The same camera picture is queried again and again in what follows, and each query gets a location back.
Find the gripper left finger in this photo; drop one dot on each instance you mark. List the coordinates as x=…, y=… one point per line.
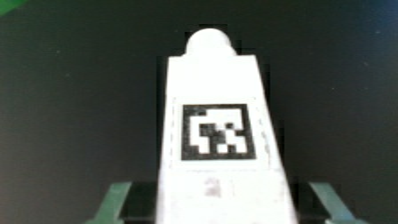
x=127, y=207

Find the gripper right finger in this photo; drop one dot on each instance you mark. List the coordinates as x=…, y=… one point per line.
x=319, y=204

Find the white table leg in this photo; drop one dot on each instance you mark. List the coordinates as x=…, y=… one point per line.
x=223, y=185

